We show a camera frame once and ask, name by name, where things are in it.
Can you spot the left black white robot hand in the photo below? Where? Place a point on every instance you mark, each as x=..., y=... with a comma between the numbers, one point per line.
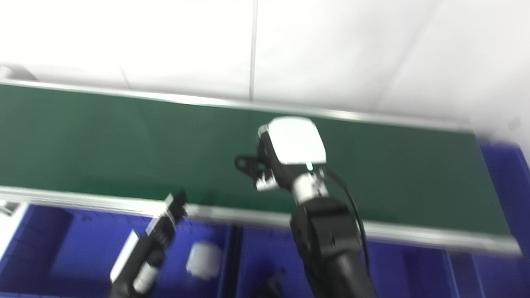
x=153, y=244

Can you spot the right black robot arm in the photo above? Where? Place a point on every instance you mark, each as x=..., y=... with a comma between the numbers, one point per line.
x=327, y=240

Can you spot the blue plastic bin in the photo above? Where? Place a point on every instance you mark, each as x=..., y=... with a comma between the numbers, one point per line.
x=397, y=273
x=505, y=186
x=83, y=248

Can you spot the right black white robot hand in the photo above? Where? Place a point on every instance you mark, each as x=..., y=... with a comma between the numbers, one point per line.
x=296, y=140

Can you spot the green conveyor belt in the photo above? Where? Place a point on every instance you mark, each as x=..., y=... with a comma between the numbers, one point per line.
x=103, y=203
x=124, y=140

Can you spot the white cylindrical part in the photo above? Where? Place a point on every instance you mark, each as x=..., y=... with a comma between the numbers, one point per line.
x=203, y=260

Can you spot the black flanged metal part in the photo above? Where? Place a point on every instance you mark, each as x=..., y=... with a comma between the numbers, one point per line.
x=248, y=164

